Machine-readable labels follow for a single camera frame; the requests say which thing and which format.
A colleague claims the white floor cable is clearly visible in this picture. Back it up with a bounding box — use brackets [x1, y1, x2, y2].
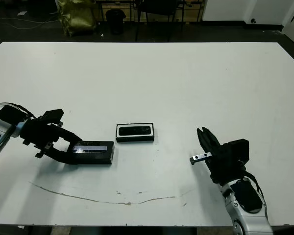
[0, 16, 62, 29]

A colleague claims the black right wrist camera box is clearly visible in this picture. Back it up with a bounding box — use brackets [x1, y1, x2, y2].
[223, 138, 250, 163]

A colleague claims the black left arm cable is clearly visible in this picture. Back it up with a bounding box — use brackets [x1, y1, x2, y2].
[3, 103, 36, 120]

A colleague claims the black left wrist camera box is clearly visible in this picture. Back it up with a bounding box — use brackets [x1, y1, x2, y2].
[41, 109, 65, 124]

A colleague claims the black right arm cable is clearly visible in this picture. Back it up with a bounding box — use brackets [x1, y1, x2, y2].
[242, 170, 269, 211]

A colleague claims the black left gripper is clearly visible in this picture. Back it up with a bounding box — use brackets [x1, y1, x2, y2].
[20, 117, 84, 165]

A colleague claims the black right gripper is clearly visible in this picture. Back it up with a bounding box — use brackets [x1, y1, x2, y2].
[190, 126, 247, 186]

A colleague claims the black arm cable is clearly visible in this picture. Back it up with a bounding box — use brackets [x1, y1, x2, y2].
[242, 170, 269, 211]
[3, 103, 36, 120]

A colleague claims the black mesh chair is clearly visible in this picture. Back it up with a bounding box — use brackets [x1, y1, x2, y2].
[134, 0, 185, 43]

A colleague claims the black box lid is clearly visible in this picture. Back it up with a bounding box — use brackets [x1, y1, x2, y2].
[68, 140, 116, 165]

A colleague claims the black box base white insert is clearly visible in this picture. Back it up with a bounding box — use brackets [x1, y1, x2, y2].
[115, 121, 155, 143]

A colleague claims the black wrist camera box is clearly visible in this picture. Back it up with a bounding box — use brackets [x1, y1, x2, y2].
[223, 138, 250, 163]
[41, 109, 65, 124]

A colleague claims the small black bin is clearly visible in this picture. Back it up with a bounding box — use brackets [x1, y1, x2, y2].
[105, 9, 127, 35]

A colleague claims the yellow-green plastic sack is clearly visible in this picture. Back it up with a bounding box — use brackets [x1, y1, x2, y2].
[56, 0, 98, 37]

